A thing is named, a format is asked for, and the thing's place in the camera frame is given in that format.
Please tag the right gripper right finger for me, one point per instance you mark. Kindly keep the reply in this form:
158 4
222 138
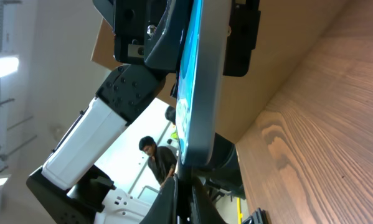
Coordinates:
203 210

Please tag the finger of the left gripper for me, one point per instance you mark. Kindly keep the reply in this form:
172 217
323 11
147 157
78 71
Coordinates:
242 40

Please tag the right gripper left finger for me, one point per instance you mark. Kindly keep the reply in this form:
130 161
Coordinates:
163 210

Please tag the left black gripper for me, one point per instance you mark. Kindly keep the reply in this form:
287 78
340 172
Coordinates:
123 37

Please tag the Galaxy S25 smartphone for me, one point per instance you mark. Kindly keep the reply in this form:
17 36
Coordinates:
200 79

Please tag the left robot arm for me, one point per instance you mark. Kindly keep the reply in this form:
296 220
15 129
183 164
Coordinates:
73 189

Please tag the beige cardboard box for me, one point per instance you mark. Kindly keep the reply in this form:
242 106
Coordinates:
287 31

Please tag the person in dark shirt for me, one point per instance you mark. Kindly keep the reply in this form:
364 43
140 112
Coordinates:
161 160

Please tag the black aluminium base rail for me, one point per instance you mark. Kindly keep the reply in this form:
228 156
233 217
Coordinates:
259 216

